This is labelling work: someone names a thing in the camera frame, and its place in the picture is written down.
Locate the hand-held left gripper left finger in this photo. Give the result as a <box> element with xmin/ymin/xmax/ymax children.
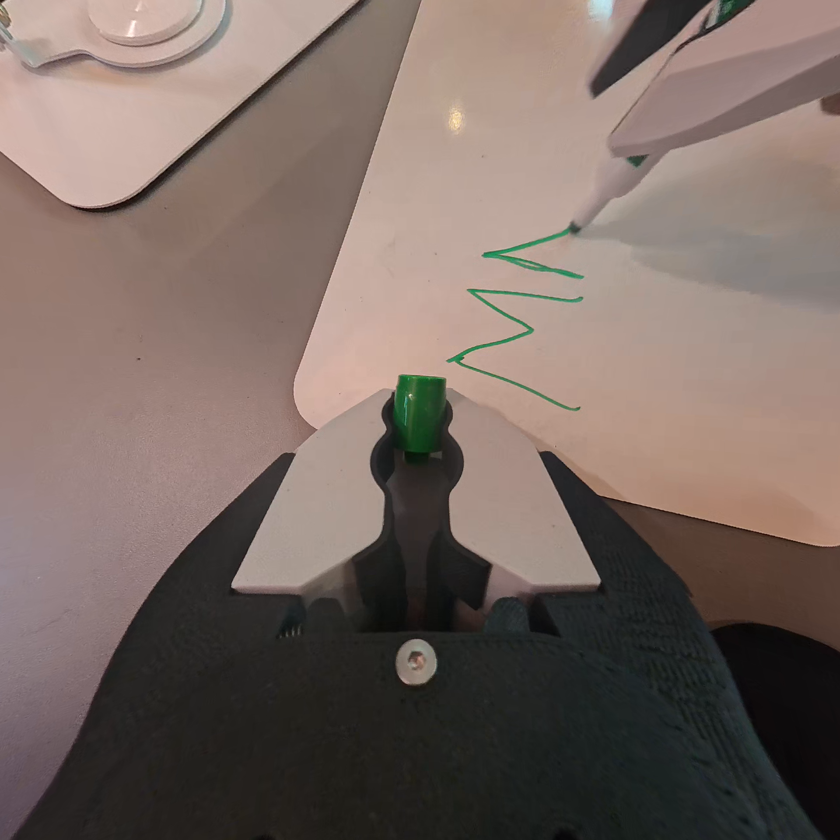
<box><xmin>233</xmin><ymin>389</ymin><xmax>421</xmax><ymax>626</ymax></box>

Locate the green whiteboard marker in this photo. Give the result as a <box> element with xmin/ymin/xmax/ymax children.
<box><xmin>567</xmin><ymin>0</ymin><xmax>760</xmax><ymax>238</ymax></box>

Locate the white whiteboard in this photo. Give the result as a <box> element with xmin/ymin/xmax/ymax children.
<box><xmin>294</xmin><ymin>0</ymin><xmax>840</xmax><ymax>548</ymax></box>

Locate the green marker cap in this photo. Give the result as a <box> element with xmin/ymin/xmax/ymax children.
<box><xmin>392</xmin><ymin>374</ymin><xmax>455</xmax><ymax>463</ymax></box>

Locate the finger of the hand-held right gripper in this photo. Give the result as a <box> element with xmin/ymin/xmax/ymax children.
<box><xmin>588</xmin><ymin>0</ymin><xmax>720</xmax><ymax>99</ymax></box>
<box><xmin>607</xmin><ymin>0</ymin><xmax>840</xmax><ymax>161</ymax></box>

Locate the white table sign stand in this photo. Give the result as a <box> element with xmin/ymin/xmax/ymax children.
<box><xmin>0</xmin><ymin>0</ymin><xmax>363</xmax><ymax>211</ymax></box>

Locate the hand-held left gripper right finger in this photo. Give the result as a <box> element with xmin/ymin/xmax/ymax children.
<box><xmin>423</xmin><ymin>390</ymin><xmax>602</xmax><ymax>622</ymax></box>

